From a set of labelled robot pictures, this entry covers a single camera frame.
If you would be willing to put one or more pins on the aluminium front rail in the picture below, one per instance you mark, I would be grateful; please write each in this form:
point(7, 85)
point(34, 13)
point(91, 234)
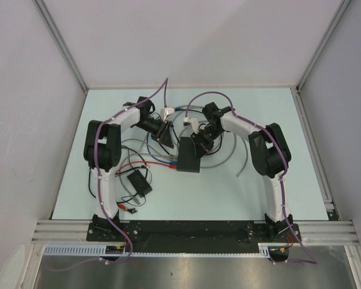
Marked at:
point(314, 233)

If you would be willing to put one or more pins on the black power adapter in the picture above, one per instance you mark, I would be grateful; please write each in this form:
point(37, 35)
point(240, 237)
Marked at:
point(139, 183)

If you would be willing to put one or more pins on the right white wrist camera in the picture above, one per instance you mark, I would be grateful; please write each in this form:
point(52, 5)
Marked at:
point(191, 122)

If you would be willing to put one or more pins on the black network switch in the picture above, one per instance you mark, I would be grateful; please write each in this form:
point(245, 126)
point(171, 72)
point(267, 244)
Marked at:
point(186, 159)

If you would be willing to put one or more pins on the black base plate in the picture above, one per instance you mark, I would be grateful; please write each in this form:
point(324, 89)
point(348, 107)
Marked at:
point(197, 237)

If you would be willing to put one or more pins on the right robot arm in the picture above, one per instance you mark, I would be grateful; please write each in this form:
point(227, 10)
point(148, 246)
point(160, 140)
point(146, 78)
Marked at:
point(270, 156)

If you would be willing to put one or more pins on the grey slotted cable duct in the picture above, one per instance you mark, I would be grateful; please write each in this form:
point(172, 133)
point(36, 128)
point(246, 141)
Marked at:
point(107, 251)

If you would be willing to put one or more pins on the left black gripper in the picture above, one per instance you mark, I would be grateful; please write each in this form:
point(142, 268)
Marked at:
point(163, 135)

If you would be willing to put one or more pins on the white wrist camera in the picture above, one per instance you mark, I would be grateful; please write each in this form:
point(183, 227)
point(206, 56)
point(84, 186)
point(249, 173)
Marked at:
point(191, 122)
point(166, 111)

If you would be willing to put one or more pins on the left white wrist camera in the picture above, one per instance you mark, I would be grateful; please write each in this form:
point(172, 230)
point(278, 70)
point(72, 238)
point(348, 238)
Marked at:
point(166, 111)

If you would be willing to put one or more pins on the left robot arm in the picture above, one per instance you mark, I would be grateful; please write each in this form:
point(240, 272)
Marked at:
point(103, 151)

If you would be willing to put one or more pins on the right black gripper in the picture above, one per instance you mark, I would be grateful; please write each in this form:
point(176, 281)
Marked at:
point(201, 148)

